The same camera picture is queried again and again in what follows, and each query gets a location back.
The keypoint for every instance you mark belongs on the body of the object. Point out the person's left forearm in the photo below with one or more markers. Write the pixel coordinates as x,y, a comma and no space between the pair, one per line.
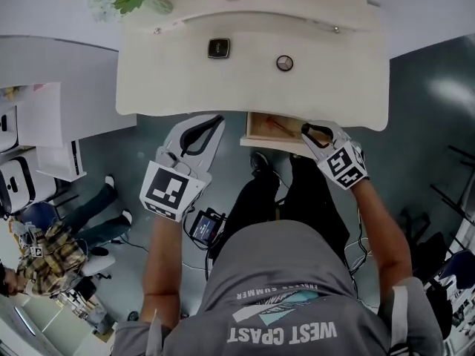
163,265

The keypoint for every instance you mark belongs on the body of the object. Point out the white desk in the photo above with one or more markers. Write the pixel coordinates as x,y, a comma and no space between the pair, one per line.
44,124

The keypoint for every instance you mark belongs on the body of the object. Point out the square black compact case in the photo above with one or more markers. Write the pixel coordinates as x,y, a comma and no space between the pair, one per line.
218,47

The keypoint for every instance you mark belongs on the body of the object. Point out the black device with screen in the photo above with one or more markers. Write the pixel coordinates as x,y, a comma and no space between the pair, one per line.
204,230

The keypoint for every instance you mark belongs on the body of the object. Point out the glass vase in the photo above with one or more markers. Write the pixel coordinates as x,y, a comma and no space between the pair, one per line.
161,3

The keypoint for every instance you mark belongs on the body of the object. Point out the white box with black panel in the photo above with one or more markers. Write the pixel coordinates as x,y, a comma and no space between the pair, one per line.
15,185
7,128

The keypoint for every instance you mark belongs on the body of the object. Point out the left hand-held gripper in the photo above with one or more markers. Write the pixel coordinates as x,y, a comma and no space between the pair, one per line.
170,191

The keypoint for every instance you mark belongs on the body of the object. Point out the wooden drawer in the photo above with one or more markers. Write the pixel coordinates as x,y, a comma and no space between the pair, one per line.
271,145

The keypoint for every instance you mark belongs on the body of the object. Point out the person's black trousers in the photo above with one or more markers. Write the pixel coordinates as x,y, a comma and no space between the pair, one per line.
311,206

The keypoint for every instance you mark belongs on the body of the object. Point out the small round black jar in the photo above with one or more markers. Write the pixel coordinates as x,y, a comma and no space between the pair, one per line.
285,63

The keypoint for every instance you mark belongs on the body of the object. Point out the person's grey printed t-shirt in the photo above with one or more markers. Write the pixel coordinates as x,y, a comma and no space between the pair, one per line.
278,280

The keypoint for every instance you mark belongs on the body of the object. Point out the cream vanity dressing table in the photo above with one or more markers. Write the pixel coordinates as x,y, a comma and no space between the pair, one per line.
178,80

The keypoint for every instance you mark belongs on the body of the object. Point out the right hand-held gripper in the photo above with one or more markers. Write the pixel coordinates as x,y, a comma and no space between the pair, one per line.
345,167

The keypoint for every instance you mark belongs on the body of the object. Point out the person's right forearm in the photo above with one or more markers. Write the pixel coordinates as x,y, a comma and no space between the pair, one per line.
382,236

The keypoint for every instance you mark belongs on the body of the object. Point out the person's black shoe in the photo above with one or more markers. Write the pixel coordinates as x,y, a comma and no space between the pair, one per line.
259,163

